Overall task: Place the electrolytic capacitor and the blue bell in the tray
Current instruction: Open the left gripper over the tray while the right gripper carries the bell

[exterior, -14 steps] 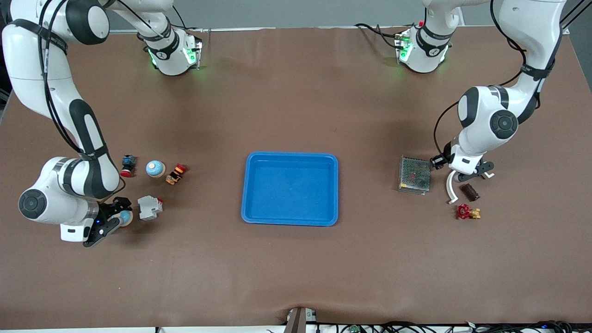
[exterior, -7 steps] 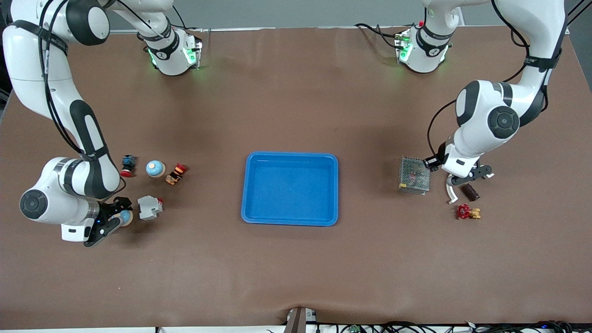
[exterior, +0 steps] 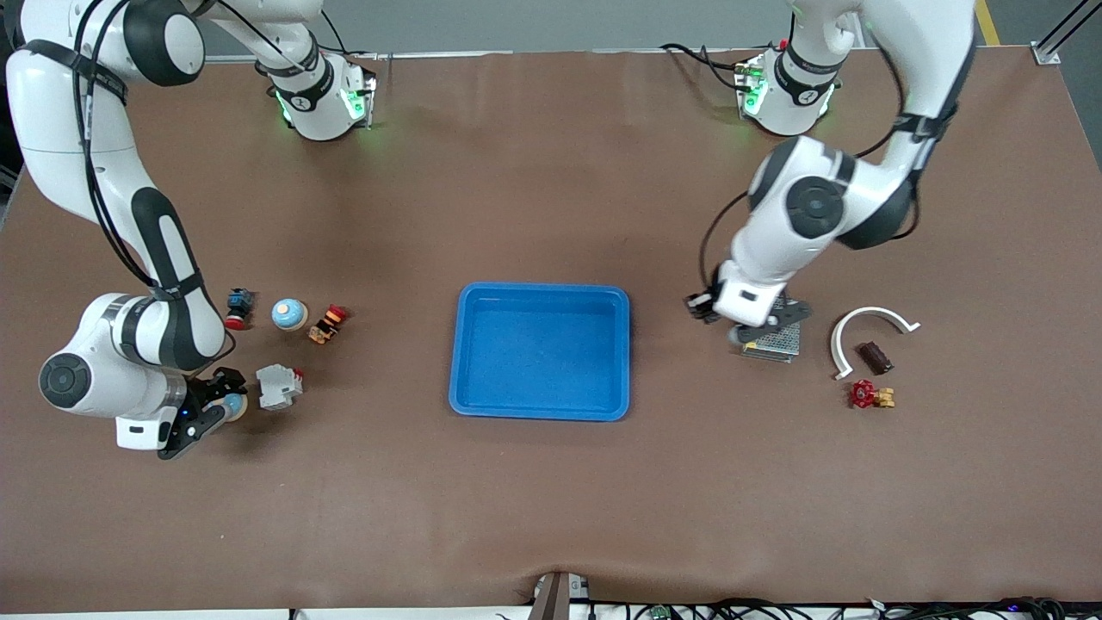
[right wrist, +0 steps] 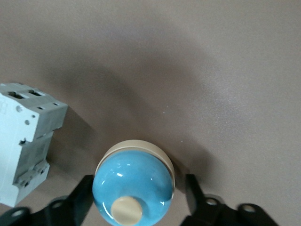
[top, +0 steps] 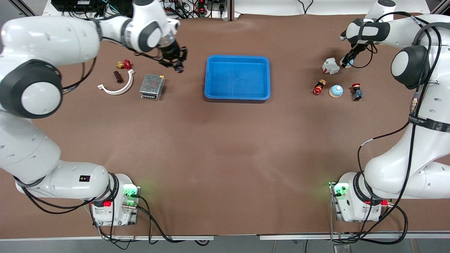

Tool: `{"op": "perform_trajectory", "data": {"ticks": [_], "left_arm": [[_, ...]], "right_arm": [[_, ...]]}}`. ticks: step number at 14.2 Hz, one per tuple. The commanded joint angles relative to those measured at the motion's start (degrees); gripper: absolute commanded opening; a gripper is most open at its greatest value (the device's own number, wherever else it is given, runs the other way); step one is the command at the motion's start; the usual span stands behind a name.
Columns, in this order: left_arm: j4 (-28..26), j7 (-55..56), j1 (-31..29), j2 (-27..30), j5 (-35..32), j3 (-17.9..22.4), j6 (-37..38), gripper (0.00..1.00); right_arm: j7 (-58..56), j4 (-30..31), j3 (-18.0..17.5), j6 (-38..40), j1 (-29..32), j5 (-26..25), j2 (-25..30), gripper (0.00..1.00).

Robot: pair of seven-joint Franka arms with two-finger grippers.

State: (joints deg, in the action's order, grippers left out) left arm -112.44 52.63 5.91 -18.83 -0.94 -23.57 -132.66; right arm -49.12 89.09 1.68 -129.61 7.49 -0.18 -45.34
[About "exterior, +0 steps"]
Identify blue plastic tray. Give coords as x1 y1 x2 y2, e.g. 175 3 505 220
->
449 282 631 422

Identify white circuit breaker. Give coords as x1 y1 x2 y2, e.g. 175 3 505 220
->
256 363 305 411

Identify metal mesh power supply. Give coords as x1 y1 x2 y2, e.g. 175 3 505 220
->
742 297 802 364

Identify red pushbutton blue black body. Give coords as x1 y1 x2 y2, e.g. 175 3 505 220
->
225 288 257 332

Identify orange black red-capped button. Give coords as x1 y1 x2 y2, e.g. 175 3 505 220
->
308 305 350 346

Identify white curved plastic piece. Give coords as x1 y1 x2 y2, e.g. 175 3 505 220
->
830 307 921 381

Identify green lit base connector box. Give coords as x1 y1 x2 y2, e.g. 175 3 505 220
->
734 53 770 117
340 73 377 130

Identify red handle brass valve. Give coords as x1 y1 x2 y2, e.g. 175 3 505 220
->
851 379 896 410

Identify black base cables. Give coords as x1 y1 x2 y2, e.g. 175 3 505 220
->
659 41 743 91

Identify grey bracket at table edge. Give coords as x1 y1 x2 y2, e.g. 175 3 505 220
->
527 571 591 620

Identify aluminium frame profile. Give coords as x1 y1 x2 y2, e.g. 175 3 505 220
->
1033 0 1102 66

